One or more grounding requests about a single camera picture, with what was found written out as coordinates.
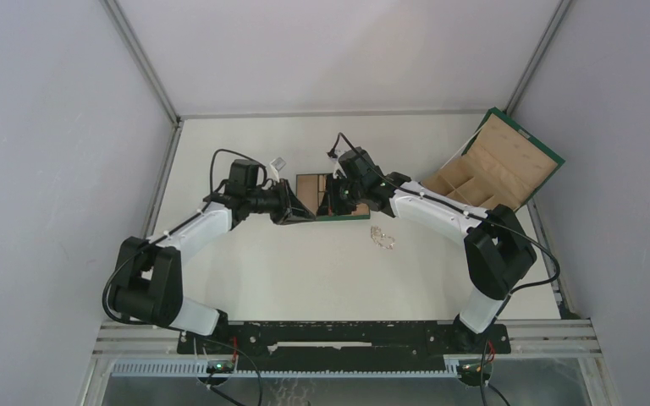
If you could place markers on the green open jewelry box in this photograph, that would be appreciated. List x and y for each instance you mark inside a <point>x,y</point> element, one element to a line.
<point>501,164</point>

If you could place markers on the green jewelry tray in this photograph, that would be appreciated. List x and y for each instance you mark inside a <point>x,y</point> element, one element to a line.
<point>311,187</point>

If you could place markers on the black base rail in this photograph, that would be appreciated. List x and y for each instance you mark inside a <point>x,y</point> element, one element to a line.
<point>345,346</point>

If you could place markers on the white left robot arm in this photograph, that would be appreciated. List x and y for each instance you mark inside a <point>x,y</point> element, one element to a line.
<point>147,284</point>

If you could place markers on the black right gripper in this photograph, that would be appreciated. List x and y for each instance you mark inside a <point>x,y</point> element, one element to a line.
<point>337,207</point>

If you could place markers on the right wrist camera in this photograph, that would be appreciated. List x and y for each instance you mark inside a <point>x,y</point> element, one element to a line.
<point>337,169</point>

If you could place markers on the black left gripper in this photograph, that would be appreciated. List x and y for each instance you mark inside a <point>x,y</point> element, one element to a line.
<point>289,207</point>

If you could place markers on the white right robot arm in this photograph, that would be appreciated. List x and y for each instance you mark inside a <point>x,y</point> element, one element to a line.
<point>497,251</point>

